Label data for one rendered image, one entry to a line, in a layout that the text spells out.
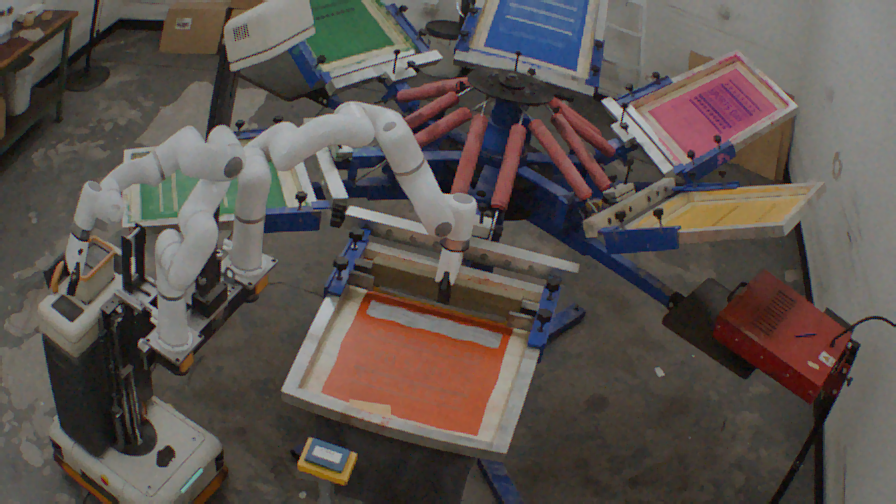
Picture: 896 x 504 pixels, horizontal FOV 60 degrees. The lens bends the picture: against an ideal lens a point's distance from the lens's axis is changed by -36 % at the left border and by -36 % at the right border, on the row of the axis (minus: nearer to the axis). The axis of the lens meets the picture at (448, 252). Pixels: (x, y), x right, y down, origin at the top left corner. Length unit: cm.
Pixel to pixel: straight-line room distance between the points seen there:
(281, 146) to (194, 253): 52
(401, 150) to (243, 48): 75
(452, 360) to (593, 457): 137
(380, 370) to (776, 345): 126
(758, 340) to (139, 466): 219
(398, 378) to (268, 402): 136
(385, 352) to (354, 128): 62
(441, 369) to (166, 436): 114
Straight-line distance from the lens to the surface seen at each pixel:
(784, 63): 717
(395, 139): 283
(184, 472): 345
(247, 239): 285
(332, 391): 286
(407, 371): 298
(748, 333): 323
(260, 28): 226
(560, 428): 439
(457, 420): 284
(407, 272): 316
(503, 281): 332
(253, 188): 277
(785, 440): 472
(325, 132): 275
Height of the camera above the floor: 278
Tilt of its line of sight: 32 degrees down
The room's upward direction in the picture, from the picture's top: 11 degrees clockwise
